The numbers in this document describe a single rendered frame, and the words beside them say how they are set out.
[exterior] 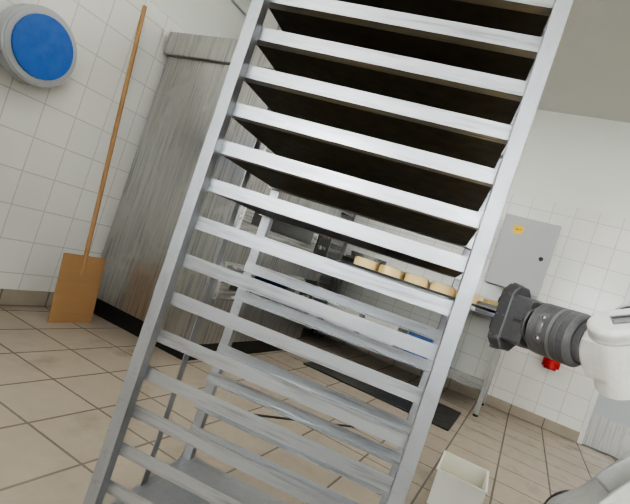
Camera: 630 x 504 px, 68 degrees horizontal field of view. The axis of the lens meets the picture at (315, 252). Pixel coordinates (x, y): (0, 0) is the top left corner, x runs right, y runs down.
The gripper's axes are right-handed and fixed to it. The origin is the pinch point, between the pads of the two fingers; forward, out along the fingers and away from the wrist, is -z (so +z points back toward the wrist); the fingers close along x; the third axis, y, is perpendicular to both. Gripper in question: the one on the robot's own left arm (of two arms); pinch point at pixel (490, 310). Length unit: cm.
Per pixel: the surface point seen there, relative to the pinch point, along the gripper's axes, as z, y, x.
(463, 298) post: -1.6, 6.4, 0.5
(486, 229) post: -1.6, 6.5, 14.1
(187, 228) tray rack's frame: -44, 48, -4
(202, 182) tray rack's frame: -44, 48, 6
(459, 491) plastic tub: -69, -105, -78
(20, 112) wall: -250, 102, 20
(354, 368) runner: -14.5, 15.0, -19.9
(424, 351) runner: -6.2, 6.7, -11.7
